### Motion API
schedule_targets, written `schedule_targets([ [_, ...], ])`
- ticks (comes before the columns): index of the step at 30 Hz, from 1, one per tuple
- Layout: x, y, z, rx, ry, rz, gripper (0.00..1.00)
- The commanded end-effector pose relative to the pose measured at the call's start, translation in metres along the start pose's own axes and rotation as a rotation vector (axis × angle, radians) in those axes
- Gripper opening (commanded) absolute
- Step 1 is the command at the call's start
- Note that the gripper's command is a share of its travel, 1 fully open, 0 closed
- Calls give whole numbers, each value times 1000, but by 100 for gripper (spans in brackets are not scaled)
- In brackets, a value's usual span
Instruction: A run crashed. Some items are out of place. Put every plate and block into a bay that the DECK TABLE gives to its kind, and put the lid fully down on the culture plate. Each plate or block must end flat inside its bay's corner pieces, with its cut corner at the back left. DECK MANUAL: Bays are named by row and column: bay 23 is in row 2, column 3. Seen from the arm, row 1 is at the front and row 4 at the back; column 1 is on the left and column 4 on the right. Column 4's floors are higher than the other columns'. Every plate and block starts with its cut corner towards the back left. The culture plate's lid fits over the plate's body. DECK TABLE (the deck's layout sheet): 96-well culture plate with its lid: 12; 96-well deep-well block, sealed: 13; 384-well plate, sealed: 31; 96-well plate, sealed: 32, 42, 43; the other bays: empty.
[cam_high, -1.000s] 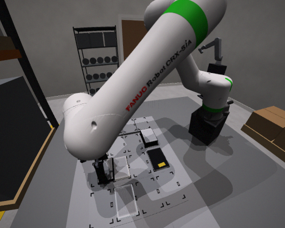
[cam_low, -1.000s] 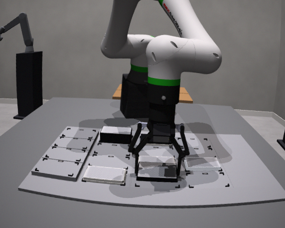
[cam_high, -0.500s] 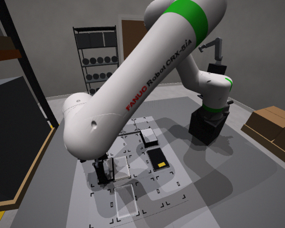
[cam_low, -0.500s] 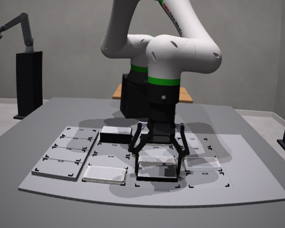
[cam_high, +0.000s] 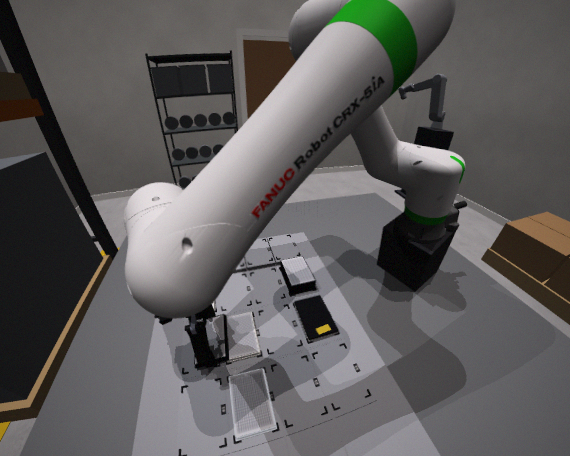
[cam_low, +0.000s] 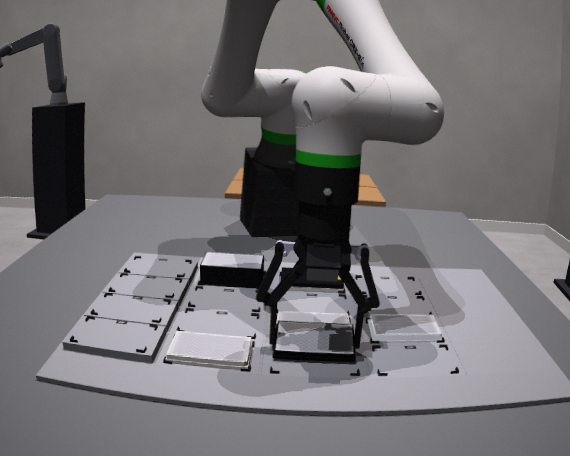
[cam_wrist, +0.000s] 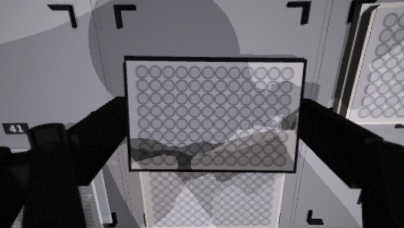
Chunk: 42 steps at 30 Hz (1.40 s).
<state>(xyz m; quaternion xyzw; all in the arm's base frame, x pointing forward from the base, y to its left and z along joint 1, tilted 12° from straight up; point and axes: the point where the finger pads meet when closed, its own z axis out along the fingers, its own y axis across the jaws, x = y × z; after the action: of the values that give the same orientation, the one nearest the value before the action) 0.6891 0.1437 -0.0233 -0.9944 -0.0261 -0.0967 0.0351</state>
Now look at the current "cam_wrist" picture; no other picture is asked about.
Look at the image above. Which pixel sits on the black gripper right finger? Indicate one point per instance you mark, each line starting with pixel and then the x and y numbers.
pixel 361 159

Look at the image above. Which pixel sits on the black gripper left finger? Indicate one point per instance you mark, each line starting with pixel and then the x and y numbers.
pixel 58 162

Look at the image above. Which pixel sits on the white multi-well plate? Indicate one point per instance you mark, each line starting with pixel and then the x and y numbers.
pixel 211 199
pixel 371 84

